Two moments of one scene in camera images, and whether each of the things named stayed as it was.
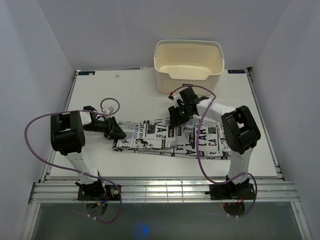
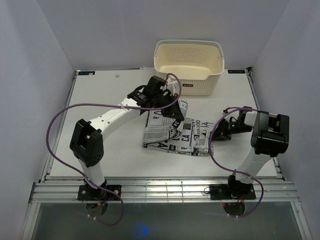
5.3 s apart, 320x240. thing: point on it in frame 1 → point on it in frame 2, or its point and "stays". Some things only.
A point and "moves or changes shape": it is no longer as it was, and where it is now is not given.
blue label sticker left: x=86 y=73 stays
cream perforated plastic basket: x=188 y=62 stays
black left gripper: x=114 y=131 → x=174 y=112
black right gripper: x=175 y=120 → x=220 y=133
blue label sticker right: x=236 y=71 stays
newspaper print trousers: x=156 y=137 moves or changes shape
